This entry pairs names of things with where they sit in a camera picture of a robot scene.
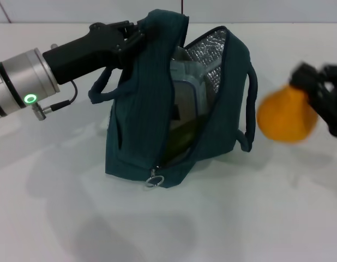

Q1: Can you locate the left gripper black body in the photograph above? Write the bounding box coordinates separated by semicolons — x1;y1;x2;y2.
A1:
42;21;126;85

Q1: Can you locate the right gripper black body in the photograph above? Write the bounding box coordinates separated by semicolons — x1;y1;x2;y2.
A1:
318;64;337;137

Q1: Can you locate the orange pear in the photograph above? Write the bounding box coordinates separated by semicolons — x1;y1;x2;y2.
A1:
256;83;320;144

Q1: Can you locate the dark teal insulated bag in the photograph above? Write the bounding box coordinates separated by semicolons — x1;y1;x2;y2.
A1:
88;8;259;189

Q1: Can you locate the clear blue-rimmed food container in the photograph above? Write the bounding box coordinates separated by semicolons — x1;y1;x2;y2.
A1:
170;46;222;123

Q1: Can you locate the green cucumber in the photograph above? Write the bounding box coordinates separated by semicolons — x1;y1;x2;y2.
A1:
164;117;202;164

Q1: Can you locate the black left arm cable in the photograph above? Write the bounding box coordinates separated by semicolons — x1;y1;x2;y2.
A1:
34;80;78;121

